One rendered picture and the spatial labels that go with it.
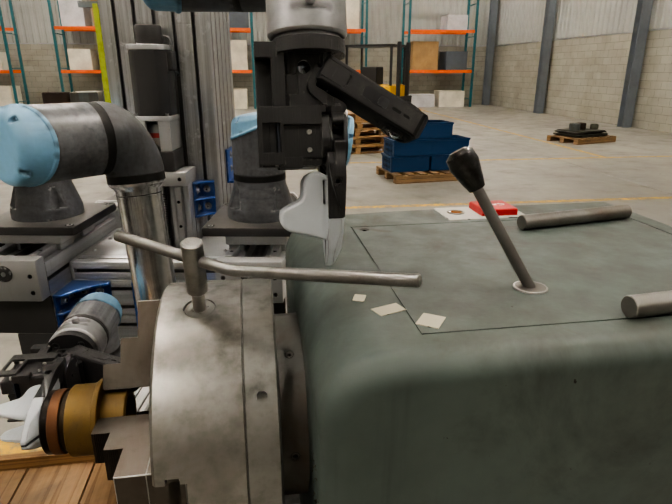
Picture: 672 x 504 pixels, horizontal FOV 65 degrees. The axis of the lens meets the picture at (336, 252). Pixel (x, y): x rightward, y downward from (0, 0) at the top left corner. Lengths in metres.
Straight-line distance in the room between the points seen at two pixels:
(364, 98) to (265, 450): 0.35
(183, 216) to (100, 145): 0.47
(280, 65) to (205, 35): 0.85
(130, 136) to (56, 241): 0.45
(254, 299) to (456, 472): 0.27
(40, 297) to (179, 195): 0.37
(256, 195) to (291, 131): 0.68
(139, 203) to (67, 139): 0.16
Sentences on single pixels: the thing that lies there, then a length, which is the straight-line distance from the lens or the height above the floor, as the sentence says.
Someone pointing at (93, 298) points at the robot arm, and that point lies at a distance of 0.97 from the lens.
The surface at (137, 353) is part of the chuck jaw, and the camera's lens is 0.70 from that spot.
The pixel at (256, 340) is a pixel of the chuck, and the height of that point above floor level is 1.21.
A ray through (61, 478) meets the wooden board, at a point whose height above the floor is 0.88.
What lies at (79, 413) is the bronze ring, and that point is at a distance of 0.70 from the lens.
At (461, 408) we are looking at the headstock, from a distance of 0.48.
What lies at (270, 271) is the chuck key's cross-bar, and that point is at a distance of 0.51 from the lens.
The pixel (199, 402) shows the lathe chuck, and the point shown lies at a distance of 0.55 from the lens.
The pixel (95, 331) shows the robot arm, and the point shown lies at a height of 1.10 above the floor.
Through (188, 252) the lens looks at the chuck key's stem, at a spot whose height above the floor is 1.31.
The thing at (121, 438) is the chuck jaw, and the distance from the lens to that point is 0.65.
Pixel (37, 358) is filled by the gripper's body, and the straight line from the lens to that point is 0.82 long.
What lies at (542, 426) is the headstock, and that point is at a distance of 0.53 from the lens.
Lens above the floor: 1.48
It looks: 19 degrees down
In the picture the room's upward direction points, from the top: straight up
